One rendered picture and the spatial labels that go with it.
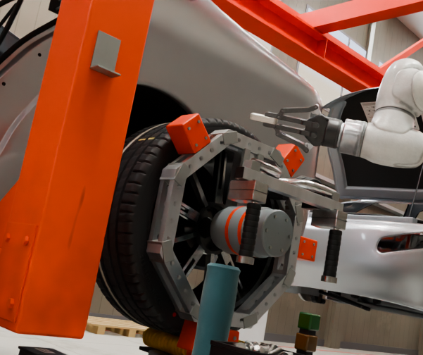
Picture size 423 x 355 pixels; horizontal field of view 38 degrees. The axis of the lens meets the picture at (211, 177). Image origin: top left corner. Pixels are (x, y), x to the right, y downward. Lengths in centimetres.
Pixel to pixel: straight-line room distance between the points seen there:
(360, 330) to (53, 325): 1070
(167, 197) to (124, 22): 46
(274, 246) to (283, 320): 831
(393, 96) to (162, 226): 67
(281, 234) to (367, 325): 1047
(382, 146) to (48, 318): 86
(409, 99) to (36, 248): 94
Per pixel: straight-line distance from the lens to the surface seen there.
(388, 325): 1277
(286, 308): 995
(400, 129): 154
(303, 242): 196
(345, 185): 570
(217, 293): 155
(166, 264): 158
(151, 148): 167
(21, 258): 133
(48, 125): 138
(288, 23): 592
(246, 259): 146
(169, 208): 157
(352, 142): 154
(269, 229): 163
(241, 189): 150
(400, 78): 160
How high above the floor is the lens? 69
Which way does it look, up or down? 10 degrees up
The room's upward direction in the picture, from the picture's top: 10 degrees clockwise
